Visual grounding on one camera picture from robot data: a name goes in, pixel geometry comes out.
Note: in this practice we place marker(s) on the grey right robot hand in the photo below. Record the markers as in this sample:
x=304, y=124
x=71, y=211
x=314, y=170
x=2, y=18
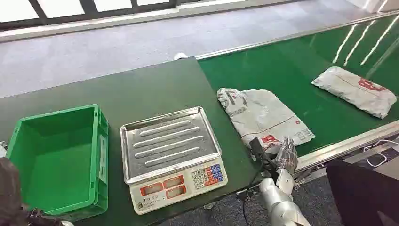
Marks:
x=287, y=156

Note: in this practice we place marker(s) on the large grey parcel bag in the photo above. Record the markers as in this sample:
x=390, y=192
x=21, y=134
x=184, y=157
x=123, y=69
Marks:
x=258, y=115

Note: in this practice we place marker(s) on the small grey parcel bag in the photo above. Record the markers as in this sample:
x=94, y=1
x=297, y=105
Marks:
x=352, y=90

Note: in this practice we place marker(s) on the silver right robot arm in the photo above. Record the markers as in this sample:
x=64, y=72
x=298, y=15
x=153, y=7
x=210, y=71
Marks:
x=280, y=206

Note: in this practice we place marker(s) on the person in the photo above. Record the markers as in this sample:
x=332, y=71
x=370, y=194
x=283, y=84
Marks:
x=358, y=193

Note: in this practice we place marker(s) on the green conveyor belt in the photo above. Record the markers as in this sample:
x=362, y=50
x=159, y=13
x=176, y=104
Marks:
x=280, y=68

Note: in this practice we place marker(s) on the white electronic scale body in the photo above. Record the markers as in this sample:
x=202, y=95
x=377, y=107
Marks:
x=180, y=190

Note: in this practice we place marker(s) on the steel scale pan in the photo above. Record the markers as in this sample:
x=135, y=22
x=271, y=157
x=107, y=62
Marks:
x=171, y=143

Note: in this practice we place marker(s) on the green plastic crate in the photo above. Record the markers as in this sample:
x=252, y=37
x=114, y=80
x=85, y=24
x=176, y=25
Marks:
x=62, y=162

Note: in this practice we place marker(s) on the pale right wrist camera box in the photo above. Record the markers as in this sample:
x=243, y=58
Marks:
x=285, y=182

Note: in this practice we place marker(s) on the metal conveyor side rail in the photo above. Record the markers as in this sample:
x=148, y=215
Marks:
x=280, y=36
x=343, y=145

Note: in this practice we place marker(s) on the black window frame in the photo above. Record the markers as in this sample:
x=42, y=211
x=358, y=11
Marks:
x=90, y=7

